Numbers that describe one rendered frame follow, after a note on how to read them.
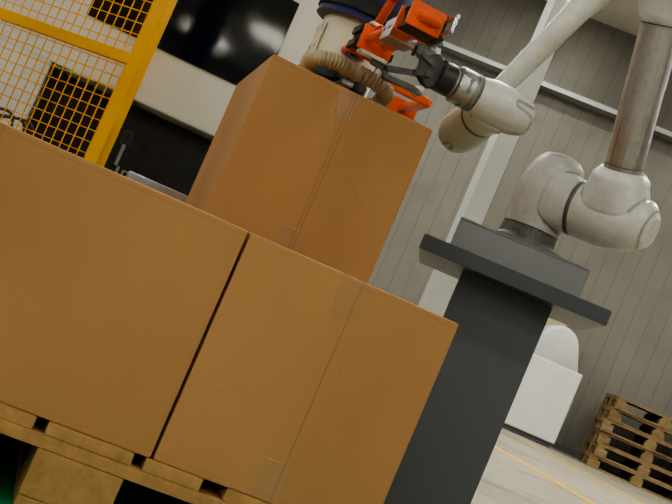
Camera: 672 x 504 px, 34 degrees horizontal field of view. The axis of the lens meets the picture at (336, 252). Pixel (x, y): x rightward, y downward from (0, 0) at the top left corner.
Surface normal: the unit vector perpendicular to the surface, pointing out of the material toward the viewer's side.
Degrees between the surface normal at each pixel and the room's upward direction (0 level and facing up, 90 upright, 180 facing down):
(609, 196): 109
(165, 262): 90
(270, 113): 90
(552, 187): 86
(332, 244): 90
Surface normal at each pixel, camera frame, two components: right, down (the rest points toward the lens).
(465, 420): -0.07, -0.09
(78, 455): 0.25, 0.05
